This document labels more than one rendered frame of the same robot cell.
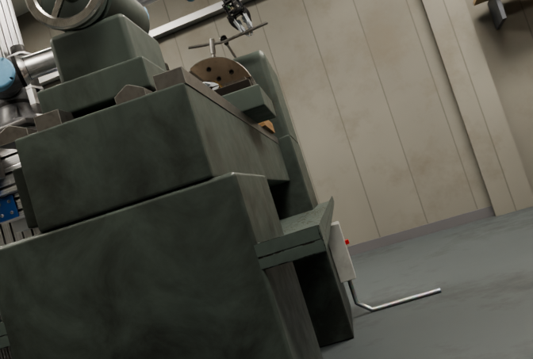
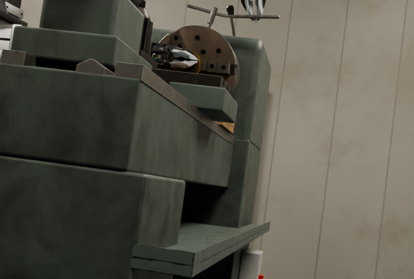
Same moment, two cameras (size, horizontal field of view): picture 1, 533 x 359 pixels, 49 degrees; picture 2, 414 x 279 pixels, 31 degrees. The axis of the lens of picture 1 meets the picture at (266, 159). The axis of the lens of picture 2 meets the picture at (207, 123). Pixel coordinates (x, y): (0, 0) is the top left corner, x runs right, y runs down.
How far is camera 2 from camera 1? 0.38 m
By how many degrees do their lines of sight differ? 3
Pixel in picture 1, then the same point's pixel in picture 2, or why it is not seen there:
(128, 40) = (113, 15)
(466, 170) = not seen: outside the picture
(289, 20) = (325, 5)
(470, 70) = not seen: outside the picture
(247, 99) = (207, 98)
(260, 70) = (251, 60)
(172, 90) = (127, 82)
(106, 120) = (61, 81)
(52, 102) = (24, 40)
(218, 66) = (208, 39)
